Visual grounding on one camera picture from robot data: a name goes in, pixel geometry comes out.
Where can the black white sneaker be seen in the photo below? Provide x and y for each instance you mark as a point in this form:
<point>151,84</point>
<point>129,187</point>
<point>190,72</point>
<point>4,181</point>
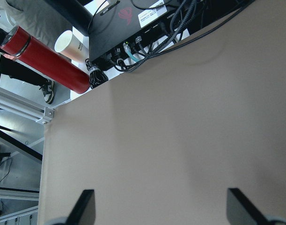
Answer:
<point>47,90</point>

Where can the black mini computer red logo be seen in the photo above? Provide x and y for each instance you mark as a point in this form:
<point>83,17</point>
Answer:
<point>126,27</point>

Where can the aluminium frame profile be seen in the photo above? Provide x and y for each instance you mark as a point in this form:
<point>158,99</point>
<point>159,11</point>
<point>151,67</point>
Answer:
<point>26,108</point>

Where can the white paper cup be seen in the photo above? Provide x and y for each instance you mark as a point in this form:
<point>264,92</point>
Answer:
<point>70,46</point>

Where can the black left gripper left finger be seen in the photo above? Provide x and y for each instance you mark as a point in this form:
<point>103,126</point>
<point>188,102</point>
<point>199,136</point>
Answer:
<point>83,212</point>

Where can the red thermos bottle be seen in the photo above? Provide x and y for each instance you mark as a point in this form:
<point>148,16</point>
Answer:
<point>34,53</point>

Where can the brown table mat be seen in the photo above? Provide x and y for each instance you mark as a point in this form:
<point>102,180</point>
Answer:
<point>161,145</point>

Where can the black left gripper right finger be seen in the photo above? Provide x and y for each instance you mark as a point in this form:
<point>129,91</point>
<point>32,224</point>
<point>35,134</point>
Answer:
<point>241,211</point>

